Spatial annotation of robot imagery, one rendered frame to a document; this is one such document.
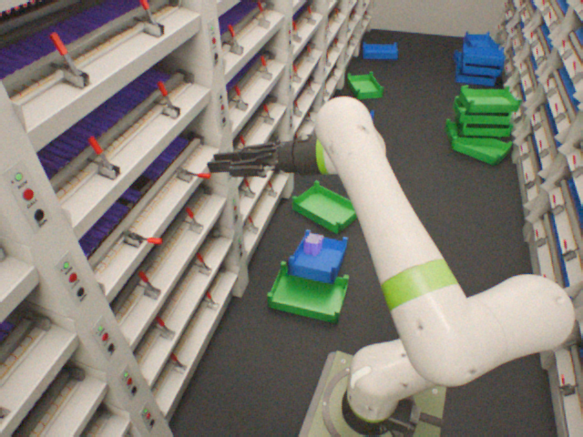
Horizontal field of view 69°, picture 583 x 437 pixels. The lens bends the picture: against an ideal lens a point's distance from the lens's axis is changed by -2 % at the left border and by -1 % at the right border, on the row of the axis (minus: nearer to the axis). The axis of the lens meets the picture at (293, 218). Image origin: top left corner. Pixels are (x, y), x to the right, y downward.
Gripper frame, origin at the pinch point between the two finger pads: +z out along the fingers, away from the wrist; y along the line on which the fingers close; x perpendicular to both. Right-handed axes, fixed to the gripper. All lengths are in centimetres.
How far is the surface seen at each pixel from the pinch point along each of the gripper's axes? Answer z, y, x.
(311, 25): 17, -142, 7
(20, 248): 10, 47, -15
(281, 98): 23, -93, 24
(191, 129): 22.5, -22.8, 0.9
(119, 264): 17.4, 28.8, 7.5
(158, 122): 13.6, -0.2, -12.7
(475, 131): -60, -176, 96
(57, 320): 17, 47, 4
